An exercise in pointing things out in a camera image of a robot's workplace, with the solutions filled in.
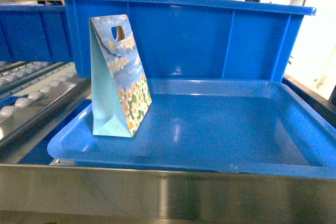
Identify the large blue crate behind tray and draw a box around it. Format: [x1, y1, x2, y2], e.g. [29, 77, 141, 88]
[64, 0, 316, 82]

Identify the shallow blue plastic tray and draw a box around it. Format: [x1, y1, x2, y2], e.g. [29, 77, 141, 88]
[47, 79, 335, 179]

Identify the blue crate at left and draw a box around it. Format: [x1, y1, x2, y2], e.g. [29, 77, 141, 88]
[1, 4, 74, 62]

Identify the flower gift bag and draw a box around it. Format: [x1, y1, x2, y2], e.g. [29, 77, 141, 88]
[89, 14, 152, 137]

